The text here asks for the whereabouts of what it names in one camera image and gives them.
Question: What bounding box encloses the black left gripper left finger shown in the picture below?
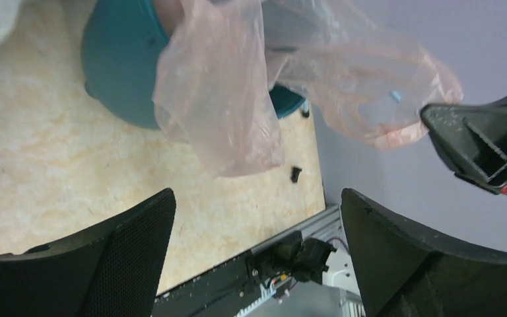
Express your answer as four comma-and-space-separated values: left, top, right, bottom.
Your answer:
0, 188, 176, 316

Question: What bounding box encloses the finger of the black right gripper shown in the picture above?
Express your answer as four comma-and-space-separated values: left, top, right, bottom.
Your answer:
420, 96, 507, 195

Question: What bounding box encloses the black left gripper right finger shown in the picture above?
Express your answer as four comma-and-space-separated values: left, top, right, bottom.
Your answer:
341, 188, 507, 316

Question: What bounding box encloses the pink plastic trash bag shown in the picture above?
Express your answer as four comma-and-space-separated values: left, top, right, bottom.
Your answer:
152, 1, 463, 177

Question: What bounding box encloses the teal plastic trash bin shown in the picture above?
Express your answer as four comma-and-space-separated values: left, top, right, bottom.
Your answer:
81, 1, 304, 138

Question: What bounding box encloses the small black plastic piece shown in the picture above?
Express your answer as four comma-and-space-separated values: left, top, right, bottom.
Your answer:
290, 166, 302, 184

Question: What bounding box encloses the light blue folding tripod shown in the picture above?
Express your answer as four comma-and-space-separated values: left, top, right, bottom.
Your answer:
300, 100, 310, 118

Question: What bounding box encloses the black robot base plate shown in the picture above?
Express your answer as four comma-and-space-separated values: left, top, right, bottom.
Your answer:
151, 229, 307, 317

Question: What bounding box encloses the white toothed cable strip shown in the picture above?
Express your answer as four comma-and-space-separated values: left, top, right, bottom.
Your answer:
235, 283, 292, 316

